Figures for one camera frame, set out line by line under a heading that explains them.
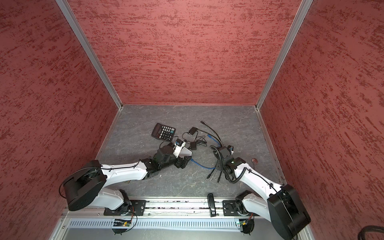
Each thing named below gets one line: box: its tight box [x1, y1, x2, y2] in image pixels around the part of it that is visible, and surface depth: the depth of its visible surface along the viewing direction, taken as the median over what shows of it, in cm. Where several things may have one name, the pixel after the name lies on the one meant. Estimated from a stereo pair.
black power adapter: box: [189, 126, 197, 135], surface depth 106 cm
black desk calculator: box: [151, 122, 176, 142], surface depth 105 cm
